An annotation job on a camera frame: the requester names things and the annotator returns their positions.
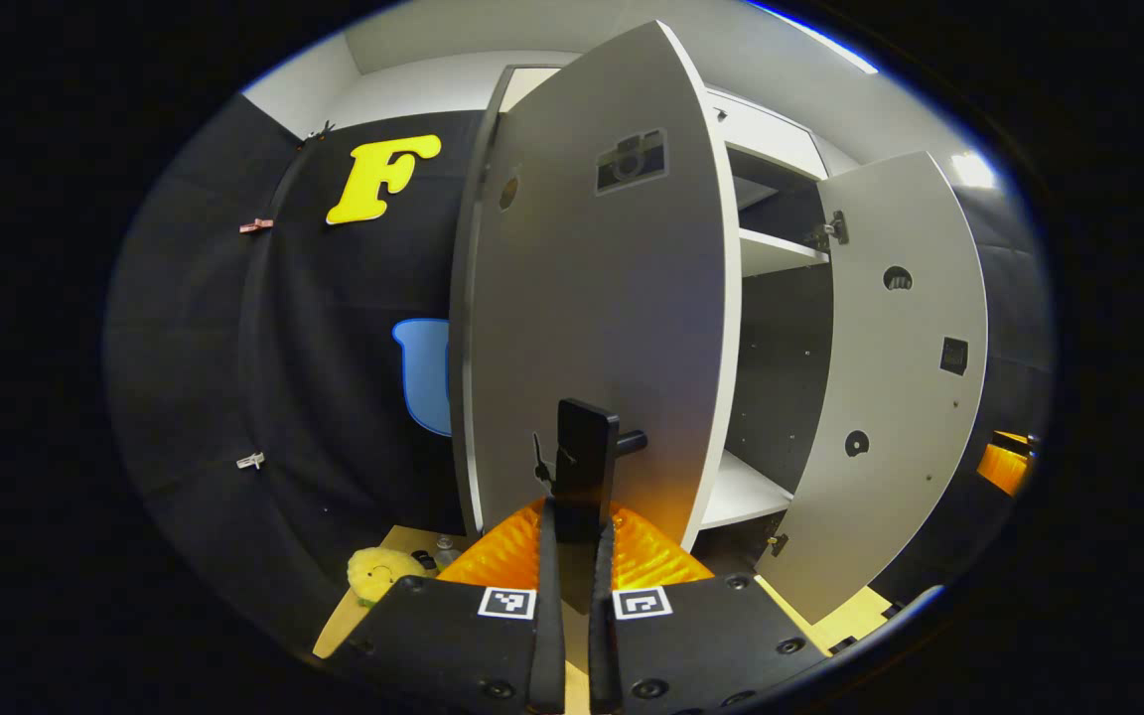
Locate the short ceiling light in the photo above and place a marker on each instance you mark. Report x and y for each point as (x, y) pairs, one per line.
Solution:
(972, 171)

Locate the white cloth clip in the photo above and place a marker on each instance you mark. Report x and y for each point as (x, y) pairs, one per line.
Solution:
(250, 461)

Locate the yellow plush toy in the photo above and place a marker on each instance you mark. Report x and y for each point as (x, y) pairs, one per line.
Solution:
(383, 574)

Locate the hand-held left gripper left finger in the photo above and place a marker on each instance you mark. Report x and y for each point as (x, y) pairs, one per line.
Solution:
(453, 636)

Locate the black cloth clip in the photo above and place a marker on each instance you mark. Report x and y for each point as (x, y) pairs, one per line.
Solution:
(321, 131)

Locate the beige double-door shoe cabinet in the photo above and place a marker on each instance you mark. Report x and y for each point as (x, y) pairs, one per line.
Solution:
(781, 377)

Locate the black backdrop cloth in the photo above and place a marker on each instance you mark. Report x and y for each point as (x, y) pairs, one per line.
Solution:
(314, 397)

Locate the metal door hinge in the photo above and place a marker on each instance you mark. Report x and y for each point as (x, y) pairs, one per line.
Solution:
(779, 544)
(830, 230)

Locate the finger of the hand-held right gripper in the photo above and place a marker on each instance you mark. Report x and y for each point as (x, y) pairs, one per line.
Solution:
(1004, 469)
(1017, 438)

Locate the beige cabinet flap panel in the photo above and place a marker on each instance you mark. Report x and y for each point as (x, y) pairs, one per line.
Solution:
(771, 134)

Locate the white cabinet shelf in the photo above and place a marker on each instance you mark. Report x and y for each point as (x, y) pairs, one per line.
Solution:
(776, 250)
(743, 492)

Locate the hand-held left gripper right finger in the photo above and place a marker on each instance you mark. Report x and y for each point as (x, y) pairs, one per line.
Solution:
(701, 645)

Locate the pink cloth clip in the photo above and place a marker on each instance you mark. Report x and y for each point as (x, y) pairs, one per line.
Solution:
(256, 225)

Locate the long ceiling light strip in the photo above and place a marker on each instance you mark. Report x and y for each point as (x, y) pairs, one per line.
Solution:
(830, 40)

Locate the beige cabinet door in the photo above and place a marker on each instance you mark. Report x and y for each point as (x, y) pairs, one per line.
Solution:
(890, 397)
(592, 298)

